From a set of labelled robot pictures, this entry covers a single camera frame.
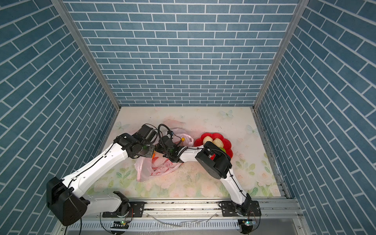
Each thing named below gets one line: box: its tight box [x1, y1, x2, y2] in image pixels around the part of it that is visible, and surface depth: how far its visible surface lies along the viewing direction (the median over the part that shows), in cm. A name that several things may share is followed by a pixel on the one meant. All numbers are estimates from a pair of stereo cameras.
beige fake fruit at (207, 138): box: [202, 135, 213, 145], surface depth 97 cm
